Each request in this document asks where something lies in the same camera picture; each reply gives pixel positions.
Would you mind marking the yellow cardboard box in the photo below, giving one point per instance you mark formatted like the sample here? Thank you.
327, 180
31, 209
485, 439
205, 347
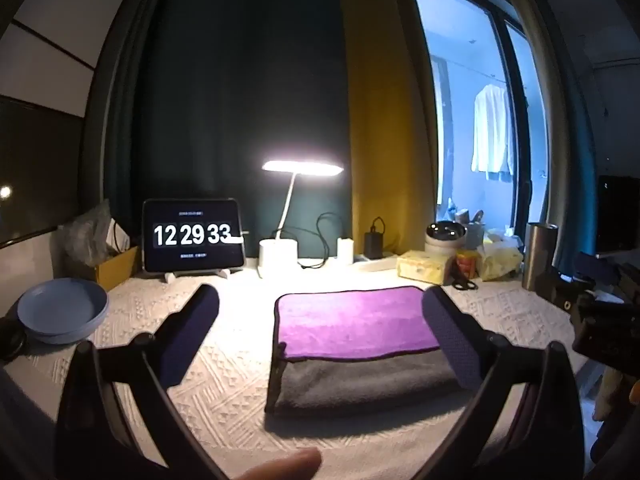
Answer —
117, 265

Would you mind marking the metal tumbler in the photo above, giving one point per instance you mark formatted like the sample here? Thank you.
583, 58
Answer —
539, 260

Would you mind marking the black power adapter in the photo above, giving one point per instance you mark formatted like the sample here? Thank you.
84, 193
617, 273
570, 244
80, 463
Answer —
374, 245

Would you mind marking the clear plastic bag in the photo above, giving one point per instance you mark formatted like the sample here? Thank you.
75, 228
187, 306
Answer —
85, 232

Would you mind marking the purple and grey towel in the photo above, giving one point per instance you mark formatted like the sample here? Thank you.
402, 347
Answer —
350, 330

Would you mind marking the black scissors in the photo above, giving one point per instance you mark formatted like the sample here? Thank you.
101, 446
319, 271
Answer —
462, 280

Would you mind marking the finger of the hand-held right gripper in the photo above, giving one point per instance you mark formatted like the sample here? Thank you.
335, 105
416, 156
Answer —
564, 292

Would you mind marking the white hanging shirt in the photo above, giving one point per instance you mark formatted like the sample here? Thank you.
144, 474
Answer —
492, 130

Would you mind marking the yellow plastic bag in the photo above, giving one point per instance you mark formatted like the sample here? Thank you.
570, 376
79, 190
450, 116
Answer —
500, 257

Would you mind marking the teal curtain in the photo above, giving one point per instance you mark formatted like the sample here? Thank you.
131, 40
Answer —
575, 135

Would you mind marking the dark round object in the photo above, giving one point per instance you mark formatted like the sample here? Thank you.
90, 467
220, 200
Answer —
11, 341

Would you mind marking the yellow curtain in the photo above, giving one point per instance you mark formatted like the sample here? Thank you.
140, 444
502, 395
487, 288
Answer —
380, 110

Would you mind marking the grey storage container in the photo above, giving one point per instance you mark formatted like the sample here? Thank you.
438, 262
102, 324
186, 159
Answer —
475, 227

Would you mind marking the white desk lamp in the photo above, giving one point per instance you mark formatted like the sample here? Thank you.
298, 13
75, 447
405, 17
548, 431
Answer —
285, 240

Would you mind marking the red can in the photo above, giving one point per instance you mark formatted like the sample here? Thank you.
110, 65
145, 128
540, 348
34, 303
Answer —
466, 262

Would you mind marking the yellow tissue pack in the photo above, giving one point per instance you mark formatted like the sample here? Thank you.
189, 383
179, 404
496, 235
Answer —
422, 266

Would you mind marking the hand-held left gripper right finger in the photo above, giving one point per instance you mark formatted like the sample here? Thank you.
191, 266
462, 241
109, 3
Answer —
450, 335

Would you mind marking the dark green curtain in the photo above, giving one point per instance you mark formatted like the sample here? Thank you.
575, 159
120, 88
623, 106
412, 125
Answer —
225, 85

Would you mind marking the person's left hand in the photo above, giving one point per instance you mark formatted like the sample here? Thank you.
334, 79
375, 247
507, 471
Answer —
282, 465

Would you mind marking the white power strip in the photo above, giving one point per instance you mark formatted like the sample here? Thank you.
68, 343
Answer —
377, 262

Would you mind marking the white patterned tablecloth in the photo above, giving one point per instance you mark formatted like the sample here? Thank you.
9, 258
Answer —
230, 390

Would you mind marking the glass window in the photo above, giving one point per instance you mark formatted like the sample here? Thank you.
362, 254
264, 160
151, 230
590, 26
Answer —
475, 85

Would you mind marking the black tablet with clock display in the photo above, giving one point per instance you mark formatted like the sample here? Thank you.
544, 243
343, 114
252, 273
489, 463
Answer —
193, 235

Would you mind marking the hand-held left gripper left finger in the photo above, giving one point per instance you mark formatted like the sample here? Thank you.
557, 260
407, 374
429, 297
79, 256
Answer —
192, 330

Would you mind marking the white tablet stand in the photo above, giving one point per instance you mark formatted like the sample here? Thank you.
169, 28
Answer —
172, 275

